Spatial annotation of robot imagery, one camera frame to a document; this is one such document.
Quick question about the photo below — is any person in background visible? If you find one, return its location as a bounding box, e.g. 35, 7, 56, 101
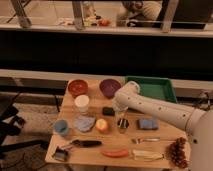
116, 0, 163, 27

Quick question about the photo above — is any red bowl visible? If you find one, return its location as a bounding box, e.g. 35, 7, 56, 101
68, 79, 88, 97

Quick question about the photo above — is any black office chair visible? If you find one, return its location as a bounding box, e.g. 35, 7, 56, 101
0, 95, 49, 160

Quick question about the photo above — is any small metal cup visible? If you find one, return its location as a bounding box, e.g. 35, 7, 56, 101
117, 118, 129, 134

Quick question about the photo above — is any green plastic tray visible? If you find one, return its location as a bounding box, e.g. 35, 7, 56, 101
125, 76, 177, 103

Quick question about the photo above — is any purple bowl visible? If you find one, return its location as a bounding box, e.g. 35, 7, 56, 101
99, 79, 121, 98

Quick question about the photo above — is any blue sponge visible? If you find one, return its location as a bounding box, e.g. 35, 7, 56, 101
138, 118, 158, 130

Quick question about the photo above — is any white cup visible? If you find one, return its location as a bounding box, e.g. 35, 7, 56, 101
74, 95, 90, 114

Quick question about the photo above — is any blue cup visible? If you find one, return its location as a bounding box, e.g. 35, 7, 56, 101
53, 120, 69, 136

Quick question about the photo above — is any small metal clip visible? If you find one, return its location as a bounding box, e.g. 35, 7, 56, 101
52, 147, 68, 162

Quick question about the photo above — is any black eraser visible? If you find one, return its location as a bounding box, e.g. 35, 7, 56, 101
102, 107, 115, 116

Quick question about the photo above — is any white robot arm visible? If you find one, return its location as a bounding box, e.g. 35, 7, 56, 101
113, 81, 213, 171

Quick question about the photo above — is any grey-blue cloth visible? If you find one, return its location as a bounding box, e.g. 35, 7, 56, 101
74, 116, 96, 132

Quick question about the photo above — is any red yellow apple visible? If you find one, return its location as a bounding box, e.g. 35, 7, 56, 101
95, 119, 109, 133

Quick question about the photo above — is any dark red grape bunch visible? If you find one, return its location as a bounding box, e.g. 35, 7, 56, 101
167, 137, 188, 169

